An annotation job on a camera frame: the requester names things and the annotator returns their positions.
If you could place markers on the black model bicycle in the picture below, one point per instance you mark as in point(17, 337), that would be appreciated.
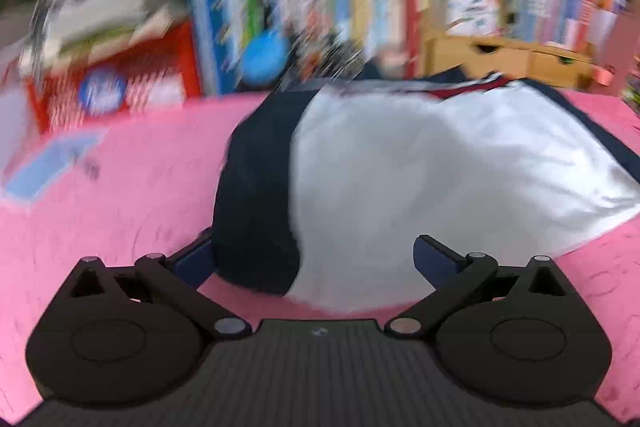
point(330, 57)

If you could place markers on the white tablet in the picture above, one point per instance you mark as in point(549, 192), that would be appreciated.
point(50, 167)

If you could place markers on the blue round plush ball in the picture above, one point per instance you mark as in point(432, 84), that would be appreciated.
point(265, 57)

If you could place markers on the navy and white jacket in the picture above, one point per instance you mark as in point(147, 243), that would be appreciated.
point(425, 177)

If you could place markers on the wooden drawer organizer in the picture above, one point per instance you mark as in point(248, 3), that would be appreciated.
point(510, 59)

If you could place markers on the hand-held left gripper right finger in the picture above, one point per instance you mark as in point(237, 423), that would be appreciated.
point(435, 259)

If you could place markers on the red plastic crate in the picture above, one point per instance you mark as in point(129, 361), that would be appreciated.
point(150, 82)

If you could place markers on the pink bunny print blanket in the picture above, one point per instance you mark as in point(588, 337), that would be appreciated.
point(150, 187)

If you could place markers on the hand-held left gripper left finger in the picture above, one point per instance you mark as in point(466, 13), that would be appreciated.
point(192, 263)

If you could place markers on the white box with pencil print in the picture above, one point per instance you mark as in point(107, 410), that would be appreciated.
point(472, 13)

